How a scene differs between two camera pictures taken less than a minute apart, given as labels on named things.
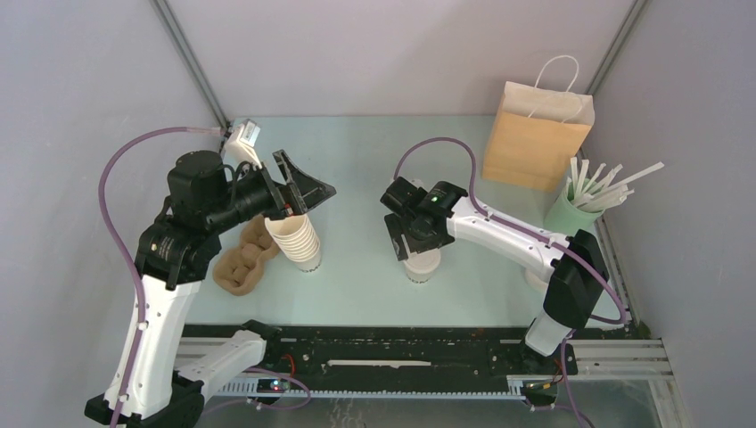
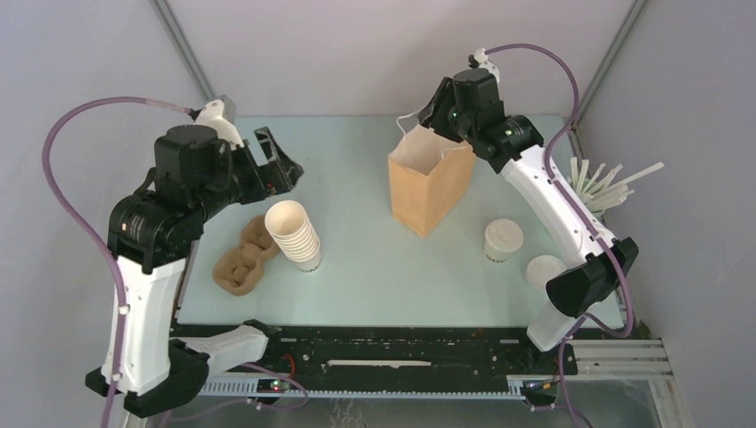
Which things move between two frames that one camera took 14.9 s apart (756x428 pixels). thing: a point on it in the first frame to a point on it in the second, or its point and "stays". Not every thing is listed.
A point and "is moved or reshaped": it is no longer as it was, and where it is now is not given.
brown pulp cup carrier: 241,269 stays
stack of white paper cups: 296,237 stays
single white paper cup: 419,267 is moved or reshaped
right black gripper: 398,226 to 433,114
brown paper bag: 539,131 to 432,179
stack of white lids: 538,275 stays
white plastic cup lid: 423,261 is moved or reshaped
